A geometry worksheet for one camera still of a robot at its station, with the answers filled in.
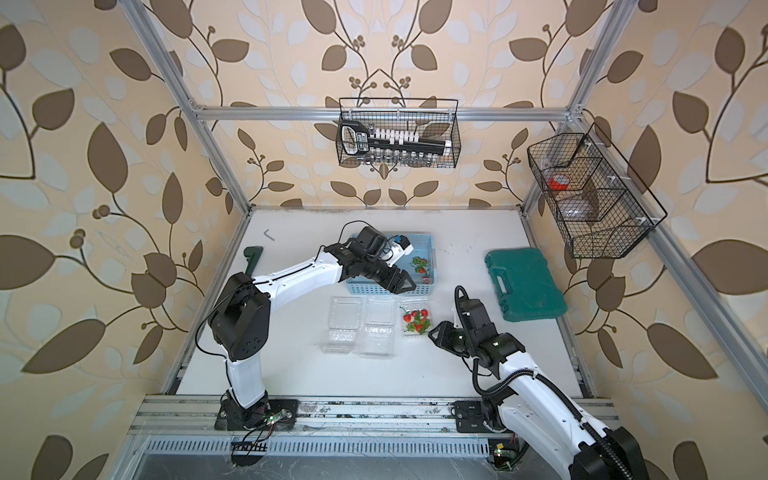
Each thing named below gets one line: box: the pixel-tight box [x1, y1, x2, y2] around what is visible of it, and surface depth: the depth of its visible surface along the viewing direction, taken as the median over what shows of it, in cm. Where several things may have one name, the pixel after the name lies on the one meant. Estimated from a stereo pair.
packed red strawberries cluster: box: [403, 308, 431, 335], surface depth 92 cm
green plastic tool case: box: [485, 248, 568, 322], surface depth 96 cm
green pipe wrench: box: [243, 246, 264, 277], surface depth 107 cm
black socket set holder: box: [340, 122, 453, 156], surface depth 84 cm
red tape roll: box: [549, 174, 570, 191], surface depth 84 cm
